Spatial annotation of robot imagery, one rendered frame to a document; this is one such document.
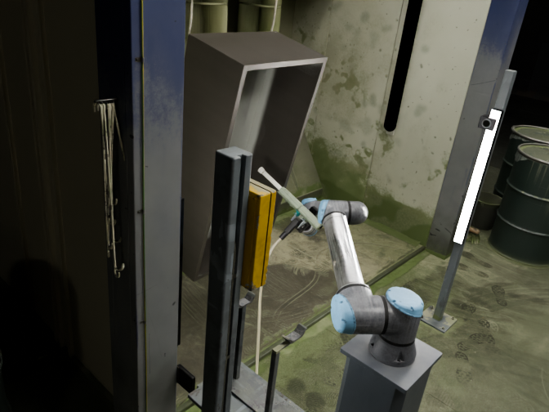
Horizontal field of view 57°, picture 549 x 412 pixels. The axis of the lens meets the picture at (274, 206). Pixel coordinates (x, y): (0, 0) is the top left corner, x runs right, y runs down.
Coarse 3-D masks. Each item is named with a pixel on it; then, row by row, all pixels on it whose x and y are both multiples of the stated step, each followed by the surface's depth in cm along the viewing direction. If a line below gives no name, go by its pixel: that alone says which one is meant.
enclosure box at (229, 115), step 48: (192, 48) 220; (240, 48) 221; (288, 48) 241; (192, 96) 228; (240, 96) 212; (288, 96) 268; (192, 144) 237; (240, 144) 293; (288, 144) 277; (192, 192) 247; (192, 240) 257
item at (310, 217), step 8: (280, 192) 272; (288, 192) 270; (288, 200) 269; (296, 200) 268; (296, 208) 268; (304, 208) 266; (296, 216) 267; (304, 216) 265; (312, 216) 264; (296, 224) 267; (312, 224) 263; (320, 224) 262; (288, 232) 267
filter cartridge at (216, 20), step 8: (200, 0) 328; (208, 0) 330; (216, 0) 331; (224, 0) 336; (200, 8) 331; (208, 8) 332; (216, 8) 333; (224, 8) 339; (200, 16) 334; (208, 16) 333; (216, 16) 335; (224, 16) 341; (192, 24) 335; (200, 24) 336; (208, 24) 335; (216, 24) 338; (224, 24) 343; (192, 32) 337; (200, 32) 338; (208, 32) 337; (216, 32) 340; (224, 32) 346
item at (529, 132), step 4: (516, 128) 473; (520, 128) 476; (524, 128) 477; (528, 128) 479; (532, 128) 481; (536, 128) 481; (540, 128) 482; (520, 132) 463; (524, 132) 464; (528, 132) 465; (532, 132) 467; (536, 132) 469; (540, 132) 470; (544, 132) 471; (548, 132) 474; (528, 136) 455; (532, 136) 456; (536, 136) 457; (540, 136) 458; (544, 136) 461; (548, 136) 462; (540, 140) 446; (544, 140) 447; (548, 140) 449
